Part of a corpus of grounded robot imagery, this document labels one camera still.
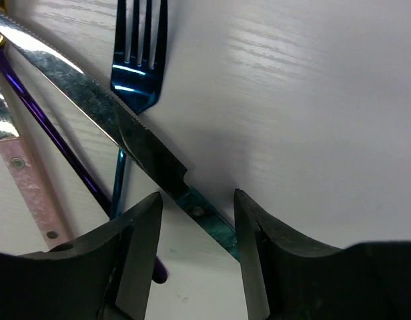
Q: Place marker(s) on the purple spoon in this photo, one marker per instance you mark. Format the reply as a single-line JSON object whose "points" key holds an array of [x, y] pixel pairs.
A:
{"points": [[111, 206]]}

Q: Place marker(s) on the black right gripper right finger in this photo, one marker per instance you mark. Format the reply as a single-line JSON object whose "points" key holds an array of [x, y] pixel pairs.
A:
{"points": [[288, 275]]}

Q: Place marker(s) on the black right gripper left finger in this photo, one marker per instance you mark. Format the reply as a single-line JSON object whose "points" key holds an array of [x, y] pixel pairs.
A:
{"points": [[103, 274]]}

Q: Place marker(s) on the blue fork right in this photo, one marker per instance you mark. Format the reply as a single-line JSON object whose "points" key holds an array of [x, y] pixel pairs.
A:
{"points": [[137, 76]]}

